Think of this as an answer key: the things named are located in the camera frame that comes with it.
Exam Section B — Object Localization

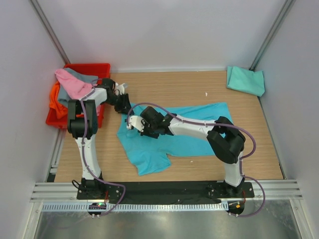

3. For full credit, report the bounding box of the bright blue t shirt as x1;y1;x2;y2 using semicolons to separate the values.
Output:
117;102;232;176

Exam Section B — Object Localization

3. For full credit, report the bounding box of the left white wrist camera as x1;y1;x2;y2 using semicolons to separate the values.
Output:
114;83;128;96

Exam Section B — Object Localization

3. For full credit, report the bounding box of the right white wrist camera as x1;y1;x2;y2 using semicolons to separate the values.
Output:
127;116;145;132

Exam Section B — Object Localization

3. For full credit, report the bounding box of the aluminium frame post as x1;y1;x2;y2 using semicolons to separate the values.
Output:
249;0;296;71
29;0;70;64

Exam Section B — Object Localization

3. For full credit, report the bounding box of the orange t shirt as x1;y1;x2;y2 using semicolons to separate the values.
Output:
49;81;70;120

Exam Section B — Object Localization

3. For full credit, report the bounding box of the folded teal t shirt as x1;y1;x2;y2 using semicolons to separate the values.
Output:
226;66;265;97

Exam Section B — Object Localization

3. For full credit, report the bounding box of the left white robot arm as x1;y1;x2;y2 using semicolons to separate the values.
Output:
67;78;131;192

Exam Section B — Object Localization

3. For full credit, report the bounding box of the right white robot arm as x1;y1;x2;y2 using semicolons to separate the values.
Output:
140;106;246;197

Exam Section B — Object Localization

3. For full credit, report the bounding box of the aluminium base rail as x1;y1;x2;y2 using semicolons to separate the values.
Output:
29;181;80;203

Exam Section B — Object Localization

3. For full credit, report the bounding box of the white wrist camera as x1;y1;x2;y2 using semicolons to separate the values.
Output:
114;83;128;96
127;116;145;132

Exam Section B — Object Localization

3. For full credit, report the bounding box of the left aluminium frame post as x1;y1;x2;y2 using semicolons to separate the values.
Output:
29;0;70;64

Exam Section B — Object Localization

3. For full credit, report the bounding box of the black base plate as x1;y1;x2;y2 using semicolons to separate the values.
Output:
72;179;255;205

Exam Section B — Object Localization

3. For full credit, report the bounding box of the pink t shirt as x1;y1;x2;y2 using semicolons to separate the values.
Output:
54;68;102;102

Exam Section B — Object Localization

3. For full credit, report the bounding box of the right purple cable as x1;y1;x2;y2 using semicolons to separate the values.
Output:
126;102;266;219

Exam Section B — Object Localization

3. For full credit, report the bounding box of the red plastic bin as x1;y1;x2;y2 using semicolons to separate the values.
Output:
45;63;110;129

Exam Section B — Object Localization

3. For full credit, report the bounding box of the right aluminium frame post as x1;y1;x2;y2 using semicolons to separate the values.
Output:
249;0;296;71

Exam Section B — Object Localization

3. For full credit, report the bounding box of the white slotted cable duct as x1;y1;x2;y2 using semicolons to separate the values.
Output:
41;202;228;213

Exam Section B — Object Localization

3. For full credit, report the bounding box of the grey t shirt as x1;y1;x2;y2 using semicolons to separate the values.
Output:
57;68;99;107

